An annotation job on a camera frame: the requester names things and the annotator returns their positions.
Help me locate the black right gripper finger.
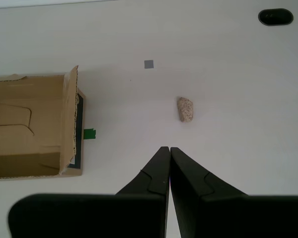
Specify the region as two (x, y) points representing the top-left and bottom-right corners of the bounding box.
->
(7, 146), (171, 238)
(170, 147), (298, 238)

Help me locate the brown cardboard box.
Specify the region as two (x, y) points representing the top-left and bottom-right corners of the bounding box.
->
(0, 65), (86, 182)

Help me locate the speckled granite rock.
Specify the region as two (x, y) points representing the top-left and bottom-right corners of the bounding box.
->
(176, 96), (194, 122)

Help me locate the green tape piece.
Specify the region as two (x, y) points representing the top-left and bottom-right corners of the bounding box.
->
(83, 128), (96, 140)

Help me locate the black oval table grommet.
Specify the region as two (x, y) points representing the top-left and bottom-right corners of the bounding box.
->
(258, 8), (294, 26)

